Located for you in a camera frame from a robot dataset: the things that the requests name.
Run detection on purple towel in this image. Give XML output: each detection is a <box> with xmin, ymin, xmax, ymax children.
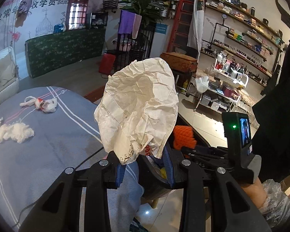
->
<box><xmin>118</xmin><ymin>10</ymin><xmax>135</xmax><ymax>34</ymax></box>

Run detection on white rolling cart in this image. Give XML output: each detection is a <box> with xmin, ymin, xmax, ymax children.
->
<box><xmin>187</xmin><ymin>58</ymin><xmax>249</xmax><ymax>114</ymax></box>

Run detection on blue grey striped tablecloth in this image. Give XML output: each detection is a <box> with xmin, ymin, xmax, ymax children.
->
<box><xmin>0</xmin><ymin>86</ymin><xmax>143</xmax><ymax>231</ymax></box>

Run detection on orange foam net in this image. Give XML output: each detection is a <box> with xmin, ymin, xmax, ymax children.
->
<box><xmin>173</xmin><ymin>125</ymin><xmax>197</xmax><ymax>150</ymax></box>

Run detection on pink towel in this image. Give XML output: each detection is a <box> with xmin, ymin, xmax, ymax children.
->
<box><xmin>131</xmin><ymin>14</ymin><xmax>142</xmax><ymax>39</ymax></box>

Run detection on black metal rack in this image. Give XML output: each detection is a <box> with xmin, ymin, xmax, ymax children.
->
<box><xmin>113</xmin><ymin>23</ymin><xmax>157</xmax><ymax>72</ymax></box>

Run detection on red ladder shelf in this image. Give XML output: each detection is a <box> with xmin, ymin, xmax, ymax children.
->
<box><xmin>167</xmin><ymin>0</ymin><xmax>194</xmax><ymax>52</ymax></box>

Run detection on white red plastic bag trash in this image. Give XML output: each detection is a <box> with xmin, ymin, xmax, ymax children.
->
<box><xmin>20</xmin><ymin>96</ymin><xmax>57</xmax><ymax>113</ymax></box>

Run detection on green potted plant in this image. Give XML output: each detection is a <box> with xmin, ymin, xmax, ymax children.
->
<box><xmin>119</xmin><ymin>0</ymin><xmax>164</xmax><ymax>26</ymax></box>

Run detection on white tissue wad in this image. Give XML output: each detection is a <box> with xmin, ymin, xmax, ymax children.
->
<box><xmin>0</xmin><ymin>118</ymin><xmax>35</xmax><ymax>143</ymax></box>

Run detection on brown orange suitcase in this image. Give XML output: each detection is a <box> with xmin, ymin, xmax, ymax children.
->
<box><xmin>160</xmin><ymin>52</ymin><xmax>197</xmax><ymax>73</ymax></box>

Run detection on wooden wall shelves with products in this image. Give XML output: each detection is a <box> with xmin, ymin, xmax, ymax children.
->
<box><xmin>202</xmin><ymin>0</ymin><xmax>284</xmax><ymax>87</ymax></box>

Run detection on red phone booth cabinet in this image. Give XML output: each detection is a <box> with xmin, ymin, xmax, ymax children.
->
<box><xmin>65</xmin><ymin>0</ymin><xmax>89</xmax><ymax>30</ymax></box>

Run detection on beige paper bag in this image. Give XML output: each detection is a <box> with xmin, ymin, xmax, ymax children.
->
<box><xmin>94</xmin><ymin>58</ymin><xmax>179</xmax><ymax>165</ymax></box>

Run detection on person's right hand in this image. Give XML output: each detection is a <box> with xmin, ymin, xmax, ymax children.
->
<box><xmin>240</xmin><ymin>178</ymin><xmax>267</xmax><ymax>208</ymax></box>

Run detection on green patterned counter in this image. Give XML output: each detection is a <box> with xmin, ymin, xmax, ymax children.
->
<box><xmin>25</xmin><ymin>28</ymin><xmax>106</xmax><ymax>78</ymax></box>

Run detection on red bag on floor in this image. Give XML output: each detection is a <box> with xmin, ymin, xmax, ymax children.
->
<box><xmin>98</xmin><ymin>53</ymin><xmax>116</xmax><ymax>75</ymax></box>

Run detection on white wicker sofa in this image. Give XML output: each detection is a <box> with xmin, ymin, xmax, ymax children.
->
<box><xmin>0</xmin><ymin>47</ymin><xmax>19</xmax><ymax>104</ymax></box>

